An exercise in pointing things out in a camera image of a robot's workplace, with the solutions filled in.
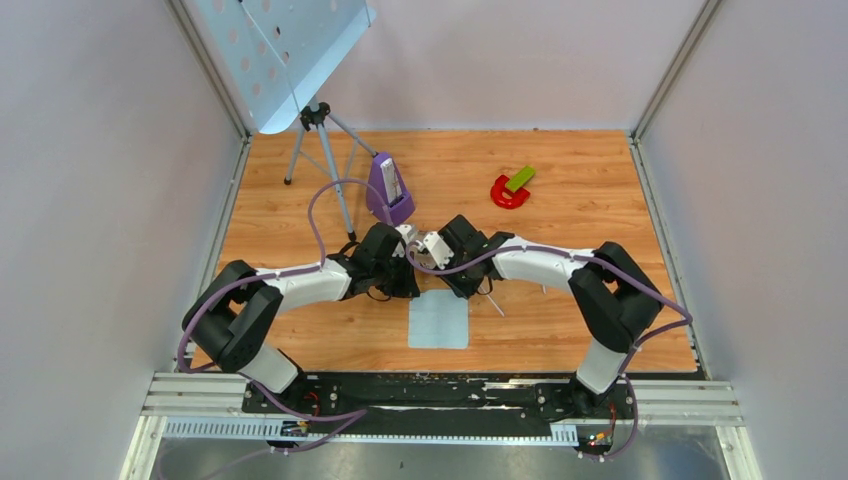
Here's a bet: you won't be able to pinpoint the red horseshoe magnet toy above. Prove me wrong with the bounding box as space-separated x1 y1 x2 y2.
489 175 531 210

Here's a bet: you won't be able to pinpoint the light blue cleaning cloth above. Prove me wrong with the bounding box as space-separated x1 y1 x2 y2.
407 289 470 350

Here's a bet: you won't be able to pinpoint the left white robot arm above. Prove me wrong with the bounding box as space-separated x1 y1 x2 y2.
182 223 420 413

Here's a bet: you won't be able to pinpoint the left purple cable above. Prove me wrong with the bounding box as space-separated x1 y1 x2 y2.
175 178 399 376

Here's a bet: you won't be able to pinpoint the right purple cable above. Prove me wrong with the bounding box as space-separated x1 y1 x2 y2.
405 241 694 462

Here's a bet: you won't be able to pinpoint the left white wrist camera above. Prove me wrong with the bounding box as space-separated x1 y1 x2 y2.
393 224 419 257

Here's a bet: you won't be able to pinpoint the green block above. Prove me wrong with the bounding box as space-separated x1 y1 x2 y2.
505 166 536 193

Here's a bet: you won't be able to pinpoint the purple metronome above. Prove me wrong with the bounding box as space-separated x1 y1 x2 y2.
366 152 415 225

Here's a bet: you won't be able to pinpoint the blue perforated music stand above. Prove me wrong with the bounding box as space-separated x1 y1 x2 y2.
195 0 379 240

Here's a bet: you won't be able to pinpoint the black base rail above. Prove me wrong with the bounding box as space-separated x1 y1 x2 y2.
276 372 635 437

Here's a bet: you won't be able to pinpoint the purple cable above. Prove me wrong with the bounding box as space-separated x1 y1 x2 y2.
405 241 694 462
175 178 399 376

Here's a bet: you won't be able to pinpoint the white frame sunglasses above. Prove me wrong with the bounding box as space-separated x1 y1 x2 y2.
484 285 548 318

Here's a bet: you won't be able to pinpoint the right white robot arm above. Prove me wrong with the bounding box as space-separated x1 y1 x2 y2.
437 215 663 418

